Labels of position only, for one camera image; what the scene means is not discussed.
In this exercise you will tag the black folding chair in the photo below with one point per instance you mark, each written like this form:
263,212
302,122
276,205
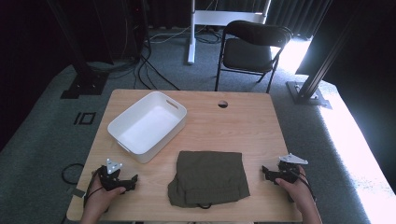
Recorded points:
249,53

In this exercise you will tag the folded olive green shorts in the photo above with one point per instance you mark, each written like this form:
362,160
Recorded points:
208,177

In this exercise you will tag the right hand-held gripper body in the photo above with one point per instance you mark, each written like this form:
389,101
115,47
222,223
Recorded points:
288,174

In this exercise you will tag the person's right hand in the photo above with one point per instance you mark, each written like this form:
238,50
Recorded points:
295,189

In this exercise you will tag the person's left hand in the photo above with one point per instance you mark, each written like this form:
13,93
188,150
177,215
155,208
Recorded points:
101,199

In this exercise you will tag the dark curtain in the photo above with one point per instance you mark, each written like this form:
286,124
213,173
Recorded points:
295,15

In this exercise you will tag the black metal stand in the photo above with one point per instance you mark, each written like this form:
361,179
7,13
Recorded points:
84,77
308,90

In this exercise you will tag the white metal stand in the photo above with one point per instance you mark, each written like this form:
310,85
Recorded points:
199,18

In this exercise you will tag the white plastic storage bin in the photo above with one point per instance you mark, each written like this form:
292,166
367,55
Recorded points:
146,127

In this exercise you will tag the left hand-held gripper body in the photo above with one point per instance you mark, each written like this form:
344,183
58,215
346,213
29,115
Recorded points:
112,182

